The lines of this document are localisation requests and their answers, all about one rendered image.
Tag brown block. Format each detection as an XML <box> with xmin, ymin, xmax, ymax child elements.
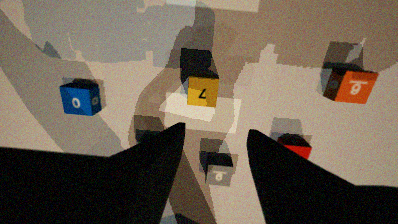
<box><xmin>205</xmin><ymin>155</ymin><xmax>233</xmax><ymax>186</ymax></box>

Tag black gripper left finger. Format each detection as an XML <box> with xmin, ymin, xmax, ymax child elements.
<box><xmin>0</xmin><ymin>122</ymin><xmax>186</xmax><ymax>224</ymax></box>

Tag red block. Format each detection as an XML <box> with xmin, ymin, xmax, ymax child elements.
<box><xmin>277</xmin><ymin>137</ymin><xmax>312</xmax><ymax>159</ymax></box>

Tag blue block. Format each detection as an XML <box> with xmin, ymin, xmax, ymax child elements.
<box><xmin>59</xmin><ymin>83</ymin><xmax>102</xmax><ymax>116</ymax></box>

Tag orange block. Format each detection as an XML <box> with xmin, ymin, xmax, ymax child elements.
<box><xmin>323</xmin><ymin>68</ymin><xmax>379</xmax><ymax>104</ymax></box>

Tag yellow and black block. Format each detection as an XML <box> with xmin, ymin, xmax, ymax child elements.
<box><xmin>187</xmin><ymin>73</ymin><xmax>219</xmax><ymax>107</ymax></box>

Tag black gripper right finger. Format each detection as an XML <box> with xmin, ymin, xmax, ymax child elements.
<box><xmin>246</xmin><ymin>129</ymin><xmax>398</xmax><ymax>224</ymax></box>

